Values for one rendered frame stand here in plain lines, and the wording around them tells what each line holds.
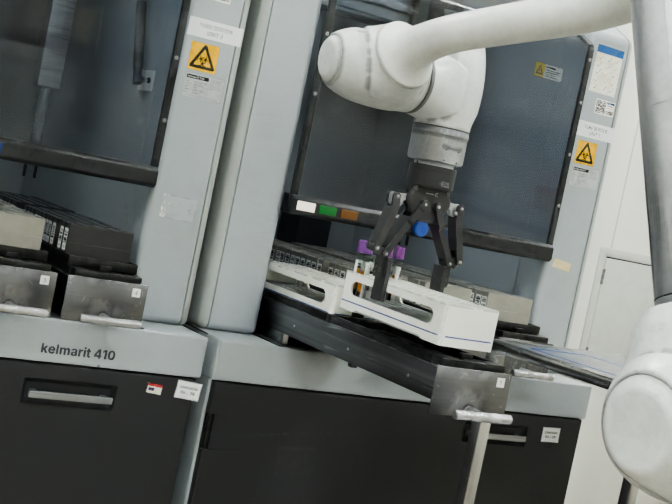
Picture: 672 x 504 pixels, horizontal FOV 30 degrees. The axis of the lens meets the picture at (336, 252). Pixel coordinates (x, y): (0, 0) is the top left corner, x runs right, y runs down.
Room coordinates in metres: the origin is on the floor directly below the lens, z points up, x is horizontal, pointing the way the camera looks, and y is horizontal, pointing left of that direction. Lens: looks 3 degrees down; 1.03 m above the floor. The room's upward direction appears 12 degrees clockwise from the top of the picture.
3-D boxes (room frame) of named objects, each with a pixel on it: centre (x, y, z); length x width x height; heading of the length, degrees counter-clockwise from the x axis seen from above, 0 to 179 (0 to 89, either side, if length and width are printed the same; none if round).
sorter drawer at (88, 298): (2.26, 0.51, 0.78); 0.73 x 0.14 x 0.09; 30
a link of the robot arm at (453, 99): (1.97, -0.11, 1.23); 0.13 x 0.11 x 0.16; 126
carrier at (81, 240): (2.06, 0.39, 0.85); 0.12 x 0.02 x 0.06; 121
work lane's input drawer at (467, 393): (2.08, -0.07, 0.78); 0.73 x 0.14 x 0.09; 30
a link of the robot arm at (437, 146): (1.98, -0.12, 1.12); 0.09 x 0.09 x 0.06
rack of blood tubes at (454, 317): (1.96, -0.14, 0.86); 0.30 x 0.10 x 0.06; 31
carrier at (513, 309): (2.50, -0.35, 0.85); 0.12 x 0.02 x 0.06; 119
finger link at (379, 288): (1.96, -0.08, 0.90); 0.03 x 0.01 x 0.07; 31
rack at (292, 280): (2.23, 0.02, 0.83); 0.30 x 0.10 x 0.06; 30
